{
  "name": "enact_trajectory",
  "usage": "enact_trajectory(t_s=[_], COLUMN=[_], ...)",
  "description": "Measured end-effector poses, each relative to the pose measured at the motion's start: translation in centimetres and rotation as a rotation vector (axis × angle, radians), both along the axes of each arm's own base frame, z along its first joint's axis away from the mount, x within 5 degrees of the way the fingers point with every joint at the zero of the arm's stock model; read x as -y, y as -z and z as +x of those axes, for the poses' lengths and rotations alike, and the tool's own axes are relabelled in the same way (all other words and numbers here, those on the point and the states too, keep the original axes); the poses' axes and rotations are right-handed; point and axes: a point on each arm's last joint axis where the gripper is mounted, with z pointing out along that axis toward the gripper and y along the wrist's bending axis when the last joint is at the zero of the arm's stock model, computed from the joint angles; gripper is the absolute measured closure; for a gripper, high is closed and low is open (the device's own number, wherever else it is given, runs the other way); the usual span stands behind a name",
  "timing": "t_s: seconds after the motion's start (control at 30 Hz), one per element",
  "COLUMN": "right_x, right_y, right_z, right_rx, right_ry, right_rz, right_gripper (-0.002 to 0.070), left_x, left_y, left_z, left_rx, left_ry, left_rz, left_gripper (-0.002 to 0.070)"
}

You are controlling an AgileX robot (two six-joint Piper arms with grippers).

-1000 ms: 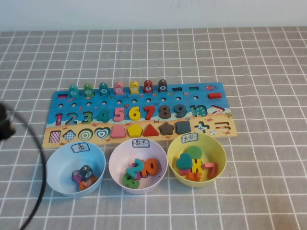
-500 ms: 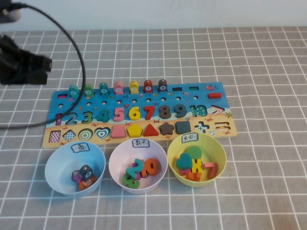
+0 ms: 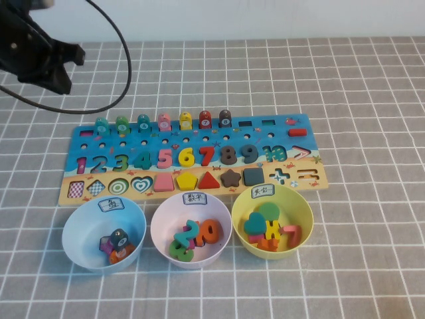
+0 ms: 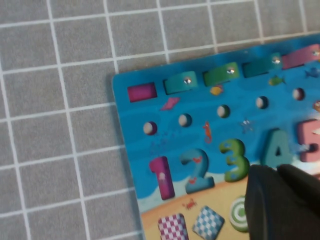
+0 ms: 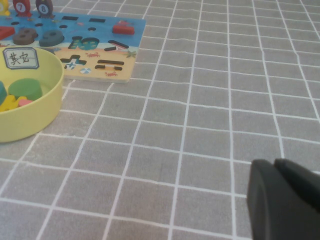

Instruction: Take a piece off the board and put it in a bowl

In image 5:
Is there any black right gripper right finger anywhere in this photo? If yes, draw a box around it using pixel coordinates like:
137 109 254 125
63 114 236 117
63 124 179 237
273 157 320 213

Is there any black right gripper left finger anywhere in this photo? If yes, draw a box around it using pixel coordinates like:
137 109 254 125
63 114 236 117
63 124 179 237
246 158 320 240

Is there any wooden number puzzle board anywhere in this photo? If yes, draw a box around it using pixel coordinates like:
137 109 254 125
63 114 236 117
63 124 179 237
0 10 147 85

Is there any yellow plastic bowl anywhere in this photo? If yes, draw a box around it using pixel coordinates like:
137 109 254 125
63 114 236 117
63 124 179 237
0 46 64 144

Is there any grey white-grid tablecloth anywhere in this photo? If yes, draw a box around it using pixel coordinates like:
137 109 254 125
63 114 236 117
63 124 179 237
0 0 320 240

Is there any pink greater-than wooden block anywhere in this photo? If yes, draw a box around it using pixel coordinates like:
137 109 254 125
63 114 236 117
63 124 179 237
16 96 34 108

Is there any green round wooden block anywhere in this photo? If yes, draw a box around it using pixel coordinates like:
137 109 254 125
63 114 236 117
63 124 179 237
7 77 43 101

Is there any dark grey wooden number nine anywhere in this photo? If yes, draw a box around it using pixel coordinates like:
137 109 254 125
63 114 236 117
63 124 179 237
38 29 65 48

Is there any yellow plus wooden block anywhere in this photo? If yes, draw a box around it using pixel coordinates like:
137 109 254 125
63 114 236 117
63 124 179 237
0 94 20 113

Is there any teal heart wooden block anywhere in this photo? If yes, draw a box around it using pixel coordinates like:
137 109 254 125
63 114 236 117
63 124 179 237
0 80 8 106

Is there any brown fish peg eight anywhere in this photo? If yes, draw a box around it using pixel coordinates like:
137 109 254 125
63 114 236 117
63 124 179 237
34 0 55 20

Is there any brown wooden number eight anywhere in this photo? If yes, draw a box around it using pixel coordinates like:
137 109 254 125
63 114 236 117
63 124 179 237
12 27 39 46

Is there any red fish peg seven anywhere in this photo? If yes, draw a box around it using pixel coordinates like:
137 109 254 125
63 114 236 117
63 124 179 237
12 0 32 18

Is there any yellow fish peg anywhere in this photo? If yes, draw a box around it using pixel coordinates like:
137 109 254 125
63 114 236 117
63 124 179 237
0 0 11 17

